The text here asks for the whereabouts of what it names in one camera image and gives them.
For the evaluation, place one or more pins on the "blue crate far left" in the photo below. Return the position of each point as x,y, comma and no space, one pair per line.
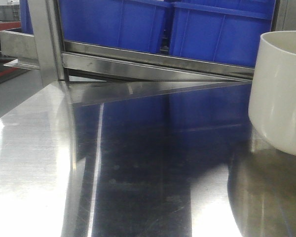
25,18

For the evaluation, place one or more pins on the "blue crate right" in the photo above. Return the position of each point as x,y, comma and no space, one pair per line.
223,31

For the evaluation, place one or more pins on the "steel shelf rack frame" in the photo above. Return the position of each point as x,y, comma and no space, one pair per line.
57,58

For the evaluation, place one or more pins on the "blue crate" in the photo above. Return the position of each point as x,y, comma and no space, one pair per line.
25,18
127,24
223,31

